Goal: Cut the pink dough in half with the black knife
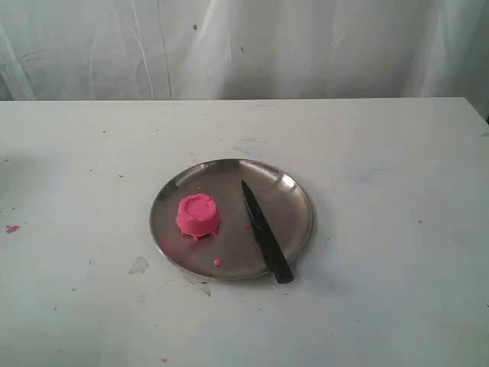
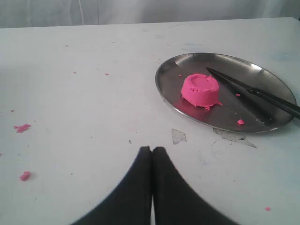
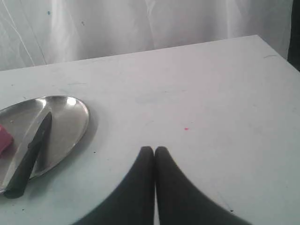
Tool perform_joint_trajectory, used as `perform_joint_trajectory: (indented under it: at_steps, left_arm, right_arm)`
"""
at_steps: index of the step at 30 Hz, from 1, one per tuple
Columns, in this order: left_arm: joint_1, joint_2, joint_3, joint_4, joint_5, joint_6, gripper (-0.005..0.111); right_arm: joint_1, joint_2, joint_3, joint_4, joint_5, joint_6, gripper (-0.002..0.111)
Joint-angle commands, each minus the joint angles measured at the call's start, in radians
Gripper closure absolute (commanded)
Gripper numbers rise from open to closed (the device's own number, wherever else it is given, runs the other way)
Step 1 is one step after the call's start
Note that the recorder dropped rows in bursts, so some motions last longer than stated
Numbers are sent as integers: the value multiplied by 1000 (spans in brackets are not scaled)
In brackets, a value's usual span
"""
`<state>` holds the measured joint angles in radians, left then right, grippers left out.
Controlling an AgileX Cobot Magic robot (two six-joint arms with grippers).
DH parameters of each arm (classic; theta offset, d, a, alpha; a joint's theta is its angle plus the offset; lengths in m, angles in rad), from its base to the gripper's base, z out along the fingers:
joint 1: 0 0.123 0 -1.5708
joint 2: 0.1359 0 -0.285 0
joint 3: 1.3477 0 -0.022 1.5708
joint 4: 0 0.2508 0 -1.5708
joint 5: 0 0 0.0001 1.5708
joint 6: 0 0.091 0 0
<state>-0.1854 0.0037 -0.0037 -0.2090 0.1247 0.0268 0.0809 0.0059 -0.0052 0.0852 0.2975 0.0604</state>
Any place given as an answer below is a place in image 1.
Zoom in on white backdrop curtain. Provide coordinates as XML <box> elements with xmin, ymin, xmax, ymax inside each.
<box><xmin>1</xmin><ymin>1</ymin><xmax>488</xmax><ymax>108</ymax></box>

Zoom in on round stainless steel plate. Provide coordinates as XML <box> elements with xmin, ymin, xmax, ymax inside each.
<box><xmin>150</xmin><ymin>158</ymin><xmax>314</xmax><ymax>281</ymax></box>

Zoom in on pink clay lump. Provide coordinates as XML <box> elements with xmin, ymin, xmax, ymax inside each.
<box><xmin>176</xmin><ymin>193</ymin><xmax>221</xmax><ymax>240</ymax></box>

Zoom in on pink dough crumbs on table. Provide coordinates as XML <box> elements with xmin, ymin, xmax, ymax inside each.
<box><xmin>6</xmin><ymin>225</ymin><xmax>20</xmax><ymax>233</ymax></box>

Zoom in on black knife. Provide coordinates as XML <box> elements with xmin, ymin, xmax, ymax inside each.
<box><xmin>241</xmin><ymin>180</ymin><xmax>294</xmax><ymax>284</ymax></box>

